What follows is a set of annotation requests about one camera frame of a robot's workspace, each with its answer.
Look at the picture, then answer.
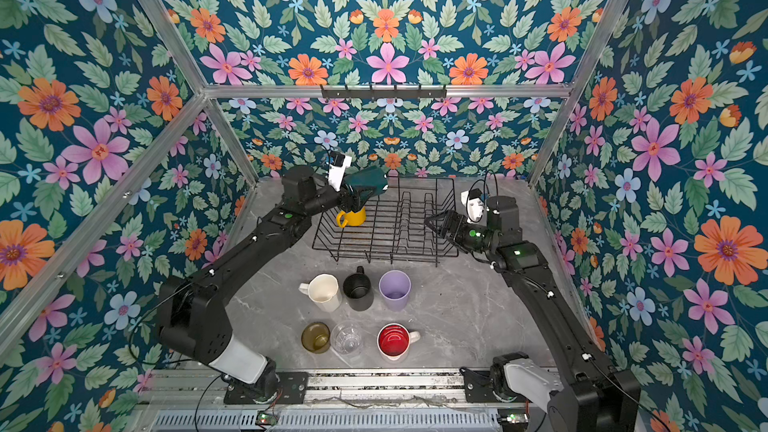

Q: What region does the cream and green mug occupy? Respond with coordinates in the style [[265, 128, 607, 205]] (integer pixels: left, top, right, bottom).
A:
[[344, 166, 389, 202]]

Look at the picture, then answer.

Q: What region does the clear glass cup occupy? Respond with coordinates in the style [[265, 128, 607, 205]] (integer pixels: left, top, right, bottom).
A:
[[331, 322, 363, 355]]

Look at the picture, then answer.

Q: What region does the olive green glass cup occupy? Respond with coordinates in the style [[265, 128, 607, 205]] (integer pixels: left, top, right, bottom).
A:
[[301, 322, 331, 354]]

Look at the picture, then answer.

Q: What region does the small green circuit board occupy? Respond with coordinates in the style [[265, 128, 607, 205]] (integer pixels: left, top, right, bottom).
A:
[[255, 411, 279, 428]]

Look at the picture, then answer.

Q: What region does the black wall hook rail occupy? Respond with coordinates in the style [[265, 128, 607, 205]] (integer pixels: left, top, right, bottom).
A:
[[320, 85, 448, 101]]

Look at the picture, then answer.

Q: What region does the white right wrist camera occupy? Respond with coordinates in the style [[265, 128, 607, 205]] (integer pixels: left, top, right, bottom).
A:
[[461, 188, 485, 223]]

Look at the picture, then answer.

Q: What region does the red and white mug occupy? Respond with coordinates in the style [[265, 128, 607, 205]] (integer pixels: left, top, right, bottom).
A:
[[376, 323, 421, 362]]

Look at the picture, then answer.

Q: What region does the yellow plastic cup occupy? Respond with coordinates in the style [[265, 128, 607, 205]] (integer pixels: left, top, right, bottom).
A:
[[336, 207, 367, 228]]

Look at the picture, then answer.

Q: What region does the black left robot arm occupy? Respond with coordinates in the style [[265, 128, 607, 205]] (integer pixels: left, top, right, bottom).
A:
[[155, 165, 388, 403]]

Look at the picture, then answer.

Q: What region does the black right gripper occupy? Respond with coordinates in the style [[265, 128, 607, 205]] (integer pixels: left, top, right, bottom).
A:
[[426, 212, 500, 256]]

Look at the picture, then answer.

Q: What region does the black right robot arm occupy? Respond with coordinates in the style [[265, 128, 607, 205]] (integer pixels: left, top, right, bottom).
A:
[[425, 196, 641, 431]]

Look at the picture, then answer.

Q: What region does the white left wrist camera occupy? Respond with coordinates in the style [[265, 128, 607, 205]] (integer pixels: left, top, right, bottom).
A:
[[327, 151, 352, 191]]

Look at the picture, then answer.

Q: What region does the lilac plastic cup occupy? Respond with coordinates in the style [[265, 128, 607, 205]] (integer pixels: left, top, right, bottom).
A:
[[379, 270, 412, 311]]

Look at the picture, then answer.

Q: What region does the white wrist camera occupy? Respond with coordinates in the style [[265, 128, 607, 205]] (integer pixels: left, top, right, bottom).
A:
[[327, 151, 352, 191], [461, 188, 485, 223]]

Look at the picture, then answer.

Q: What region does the black wire dish rack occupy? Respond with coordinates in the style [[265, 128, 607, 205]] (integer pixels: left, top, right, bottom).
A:
[[312, 177, 459, 265]]

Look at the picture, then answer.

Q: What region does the black mug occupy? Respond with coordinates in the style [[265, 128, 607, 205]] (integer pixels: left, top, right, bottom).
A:
[[342, 266, 374, 312]]

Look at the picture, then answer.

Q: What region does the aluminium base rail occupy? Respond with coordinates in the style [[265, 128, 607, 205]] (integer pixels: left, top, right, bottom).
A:
[[127, 368, 553, 431]]

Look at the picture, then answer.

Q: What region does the cream ceramic mug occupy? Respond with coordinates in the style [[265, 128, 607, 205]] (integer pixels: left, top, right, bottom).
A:
[[299, 274, 342, 313]]

